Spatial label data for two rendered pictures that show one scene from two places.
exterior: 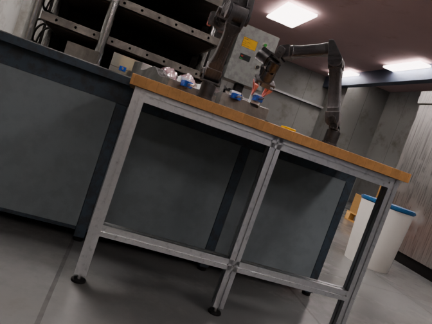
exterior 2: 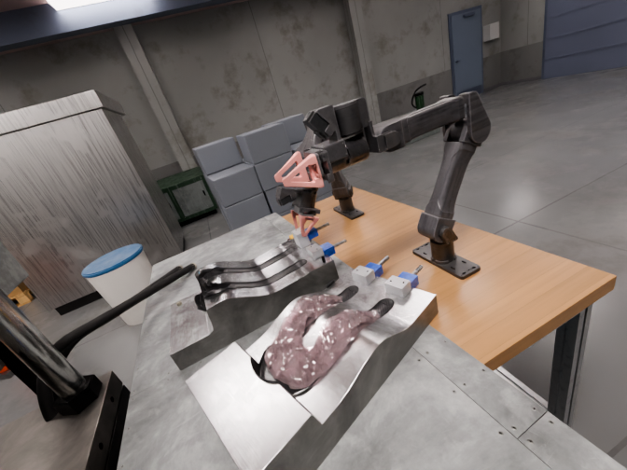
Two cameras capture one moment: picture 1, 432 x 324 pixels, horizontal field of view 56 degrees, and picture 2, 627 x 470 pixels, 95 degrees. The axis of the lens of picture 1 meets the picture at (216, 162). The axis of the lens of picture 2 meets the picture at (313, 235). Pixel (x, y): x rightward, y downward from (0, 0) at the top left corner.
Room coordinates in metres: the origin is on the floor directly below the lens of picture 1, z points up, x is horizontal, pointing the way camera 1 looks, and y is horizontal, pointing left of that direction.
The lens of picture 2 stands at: (2.07, 0.82, 1.33)
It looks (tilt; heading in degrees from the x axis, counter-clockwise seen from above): 25 degrees down; 269
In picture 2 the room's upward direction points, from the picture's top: 18 degrees counter-clockwise
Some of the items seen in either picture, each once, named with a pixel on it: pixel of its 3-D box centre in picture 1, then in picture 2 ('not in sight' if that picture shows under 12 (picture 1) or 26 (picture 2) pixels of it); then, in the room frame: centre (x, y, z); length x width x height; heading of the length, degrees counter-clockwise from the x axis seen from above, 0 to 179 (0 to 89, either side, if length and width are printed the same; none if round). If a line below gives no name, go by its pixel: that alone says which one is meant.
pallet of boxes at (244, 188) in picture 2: not in sight; (272, 186); (2.26, -2.29, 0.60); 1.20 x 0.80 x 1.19; 18
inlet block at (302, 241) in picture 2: (258, 98); (313, 231); (2.05, -0.10, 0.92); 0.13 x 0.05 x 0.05; 17
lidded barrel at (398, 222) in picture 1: (377, 233); (131, 284); (3.73, -1.60, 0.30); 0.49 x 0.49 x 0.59
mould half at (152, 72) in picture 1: (171, 83); (323, 343); (2.11, 0.35, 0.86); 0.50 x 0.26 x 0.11; 34
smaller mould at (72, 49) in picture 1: (82, 55); not in sight; (2.04, 0.79, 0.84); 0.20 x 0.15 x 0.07; 17
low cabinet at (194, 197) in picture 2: not in sight; (161, 203); (4.48, -4.70, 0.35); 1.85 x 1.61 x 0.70; 14
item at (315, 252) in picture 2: (236, 96); (328, 248); (2.02, 0.01, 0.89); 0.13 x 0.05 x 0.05; 16
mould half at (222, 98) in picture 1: (230, 103); (248, 284); (2.29, 0.03, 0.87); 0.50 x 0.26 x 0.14; 17
